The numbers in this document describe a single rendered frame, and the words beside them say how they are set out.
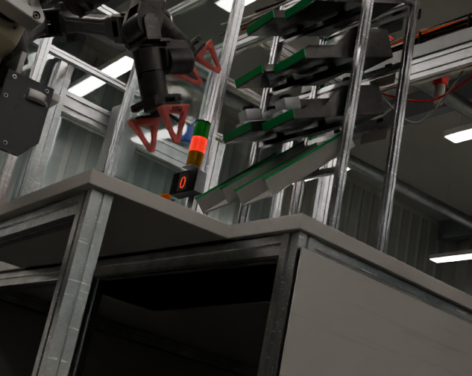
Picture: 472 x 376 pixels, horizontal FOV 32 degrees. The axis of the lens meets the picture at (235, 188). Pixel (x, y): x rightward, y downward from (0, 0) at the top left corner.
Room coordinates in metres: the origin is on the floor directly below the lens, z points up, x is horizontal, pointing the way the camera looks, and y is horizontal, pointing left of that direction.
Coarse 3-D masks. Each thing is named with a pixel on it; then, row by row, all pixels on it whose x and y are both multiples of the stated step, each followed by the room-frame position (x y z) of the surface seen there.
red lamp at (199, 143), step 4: (196, 136) 2.39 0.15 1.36; (200, 136) 2.39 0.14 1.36; (192, 140) 2.39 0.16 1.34; (196, 140) 2.39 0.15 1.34; (200, 140) 2.39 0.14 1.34; (204, 140) 2.39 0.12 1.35; (192, 144) 2.39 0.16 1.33; (196, 144) 2.39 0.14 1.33; (200, 144) 2.39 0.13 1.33; (204, 144) 2.39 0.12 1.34; (192, 148) 2.39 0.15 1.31; (196, 148) 2.39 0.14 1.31; (200, 148) 2.39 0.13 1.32; (204, 148) 2.40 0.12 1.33; (204, 152) 2.40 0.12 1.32
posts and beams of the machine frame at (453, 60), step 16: (240, 48) 3.06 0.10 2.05; (288, 48) 3.03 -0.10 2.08; (464, 48) 2.75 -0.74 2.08; (416, 64) 2.92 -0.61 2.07; (432, 64) 2.86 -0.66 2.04; (448, 64) 2.81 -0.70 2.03; (464, 64) 2.74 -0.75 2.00; (336, 80) 3.21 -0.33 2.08; (416, 80) 2.93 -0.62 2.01; (432, 80) 2.91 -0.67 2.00; (304, 96) 3.43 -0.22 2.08; (320, 96) 3.34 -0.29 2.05; (320, 192) 3.33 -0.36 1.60; (320, 208) 3.31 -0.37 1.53
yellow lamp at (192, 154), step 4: (192, 152) 2.39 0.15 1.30; (196, 152) 2.39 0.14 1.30; (200, 152) 2.39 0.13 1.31; (188, 156) 2.40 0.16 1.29; (192, 156) 2.39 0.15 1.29; (196, 156) 2.39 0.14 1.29; (200, 156) 2.39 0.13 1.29; (188, 160) 2.39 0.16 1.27; (192, 160) 2.39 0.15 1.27; (196, 160) 2.39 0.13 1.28; (200, 160) 2.39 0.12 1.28; (188, 164) 2.39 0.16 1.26; (196, 164) 2.39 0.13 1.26; (200, 164) 2.39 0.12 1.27
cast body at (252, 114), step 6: (246, 108) 1.90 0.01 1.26; (252, 108) 1.91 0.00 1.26; (258, 108) 1.91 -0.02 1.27; (240, 114) 1.92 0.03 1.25; (246, 114) 1.90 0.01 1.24; (252, 114) 1.90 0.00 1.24; (258, 114) 1.91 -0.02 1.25; (240, 120) 1.93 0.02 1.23; (246, 120) 1.90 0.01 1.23; (252, 120) 1.90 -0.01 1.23; (258, 120) 1.91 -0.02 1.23; (264, 120) 1.91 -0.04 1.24
